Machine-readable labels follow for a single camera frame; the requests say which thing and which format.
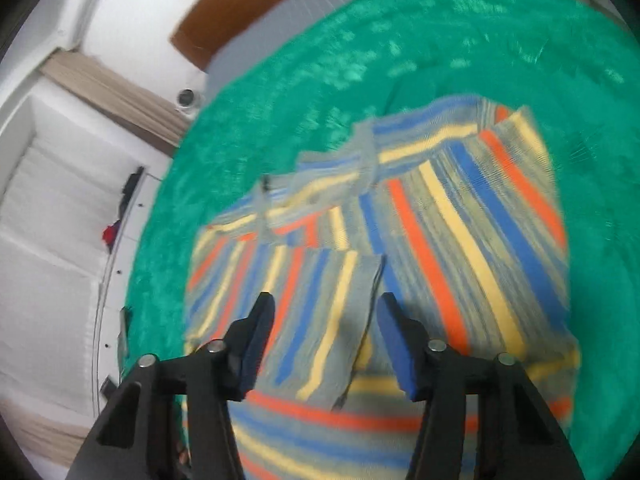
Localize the striped knitted sweater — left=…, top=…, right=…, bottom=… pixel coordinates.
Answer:
left=184, top=96, right=579, bottom=479

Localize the beige curtain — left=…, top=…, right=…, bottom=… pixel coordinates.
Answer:
left=39, top=50, right=190, bottom=157

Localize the dark clothes pile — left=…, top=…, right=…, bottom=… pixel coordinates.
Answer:
left=118, top=166, right=144, bottom=218

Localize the small white fan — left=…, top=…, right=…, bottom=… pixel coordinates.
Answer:
left=176, top=88, right=202, bottom=115

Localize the red cloth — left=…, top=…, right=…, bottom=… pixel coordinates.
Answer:
left=102, top=220, right=120, bottom=254

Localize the green patterned bedspread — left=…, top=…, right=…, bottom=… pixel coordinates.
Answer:
left=126, top=0, right=639, bottom=479

